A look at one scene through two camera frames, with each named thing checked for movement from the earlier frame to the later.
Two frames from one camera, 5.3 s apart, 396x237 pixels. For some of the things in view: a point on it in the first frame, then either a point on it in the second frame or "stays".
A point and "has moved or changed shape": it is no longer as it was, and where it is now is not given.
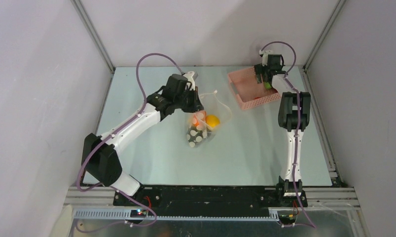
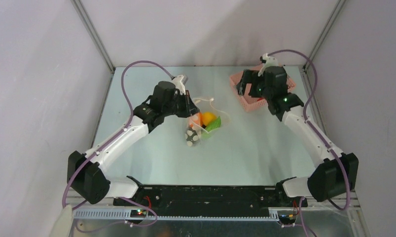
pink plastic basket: (249, 93) stays
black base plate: (204, 199) stays
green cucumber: (267, 85) has moved or changed shape
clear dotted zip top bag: (202, 124) has moved or changed shape
